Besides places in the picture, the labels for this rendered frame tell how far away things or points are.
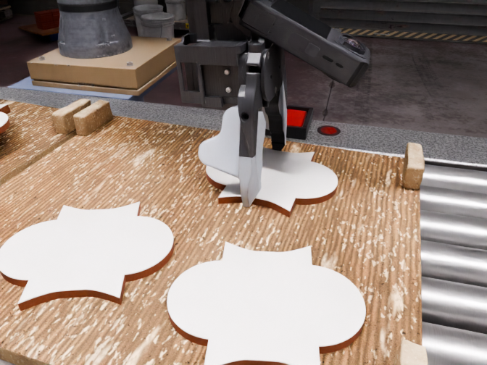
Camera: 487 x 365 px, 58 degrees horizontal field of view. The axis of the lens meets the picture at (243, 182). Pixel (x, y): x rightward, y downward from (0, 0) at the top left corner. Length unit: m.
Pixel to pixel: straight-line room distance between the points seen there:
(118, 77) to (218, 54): 0.52
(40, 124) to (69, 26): 0.38
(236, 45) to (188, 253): 0.18
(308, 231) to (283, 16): 0.18
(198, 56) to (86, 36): 0.59
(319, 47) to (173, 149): 0.23
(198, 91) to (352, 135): 0.28
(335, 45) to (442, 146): 0.29
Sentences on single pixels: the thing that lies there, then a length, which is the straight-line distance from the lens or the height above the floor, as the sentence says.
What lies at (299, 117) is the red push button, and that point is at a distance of 0.62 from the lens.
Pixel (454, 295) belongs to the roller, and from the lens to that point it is 0.39.
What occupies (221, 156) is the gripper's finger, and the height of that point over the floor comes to 0.98.
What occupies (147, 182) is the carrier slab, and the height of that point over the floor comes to 0.94.
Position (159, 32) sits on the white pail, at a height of 0.25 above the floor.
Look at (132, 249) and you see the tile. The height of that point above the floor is 0.94.
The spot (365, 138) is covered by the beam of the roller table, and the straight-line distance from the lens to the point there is 0.61.
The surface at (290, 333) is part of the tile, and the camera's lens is 0.30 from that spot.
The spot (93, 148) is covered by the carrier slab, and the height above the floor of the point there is 0.94.
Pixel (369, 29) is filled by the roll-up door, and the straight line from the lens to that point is 5.11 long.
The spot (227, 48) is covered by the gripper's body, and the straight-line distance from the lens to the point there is 0.38.
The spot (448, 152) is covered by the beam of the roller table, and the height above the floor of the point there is 0.92.
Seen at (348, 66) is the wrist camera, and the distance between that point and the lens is 0.38.
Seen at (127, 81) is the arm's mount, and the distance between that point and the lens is 0.88.
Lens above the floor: 1.18
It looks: 32 degrees down
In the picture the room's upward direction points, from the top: straight up
